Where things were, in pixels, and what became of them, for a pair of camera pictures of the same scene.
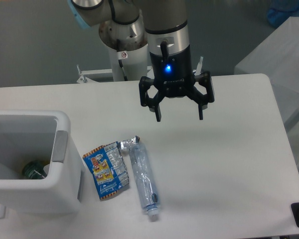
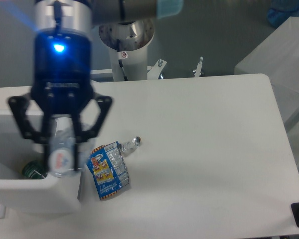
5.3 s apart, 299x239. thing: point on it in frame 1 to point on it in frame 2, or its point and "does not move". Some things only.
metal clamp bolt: (198, 70) does not move
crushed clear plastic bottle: (143, 174) to (69, 153)
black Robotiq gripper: (173, 75) to (62, 85)
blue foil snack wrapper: (107, 166) does not move
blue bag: (280, 10) does not move
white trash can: (19, 137) does not move
